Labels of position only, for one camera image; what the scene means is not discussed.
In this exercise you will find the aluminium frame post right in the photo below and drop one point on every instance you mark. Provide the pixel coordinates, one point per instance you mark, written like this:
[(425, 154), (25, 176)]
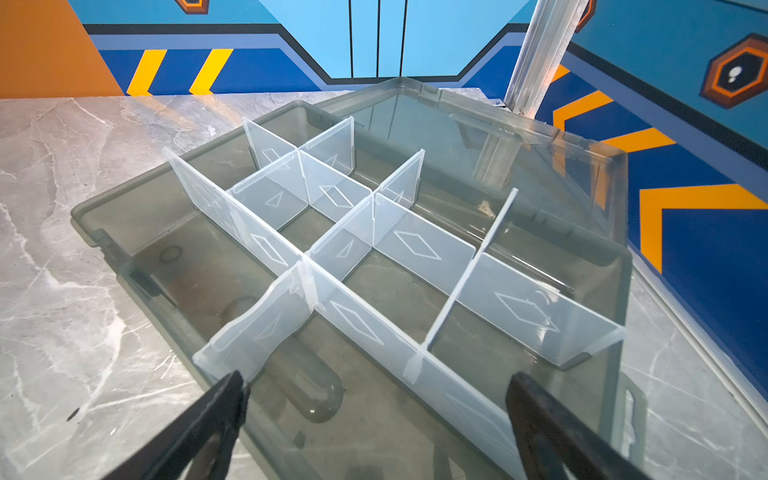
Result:
[(551, 29)]

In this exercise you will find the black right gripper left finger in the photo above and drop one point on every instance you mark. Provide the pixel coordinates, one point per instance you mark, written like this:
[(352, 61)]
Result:
[(199, 443)]

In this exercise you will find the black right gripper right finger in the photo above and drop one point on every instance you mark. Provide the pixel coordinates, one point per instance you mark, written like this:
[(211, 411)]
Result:
[(555, 444)]

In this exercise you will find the clear grey compartment organizer box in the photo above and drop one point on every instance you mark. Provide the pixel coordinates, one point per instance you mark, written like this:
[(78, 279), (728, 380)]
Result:
[(377, 268)]

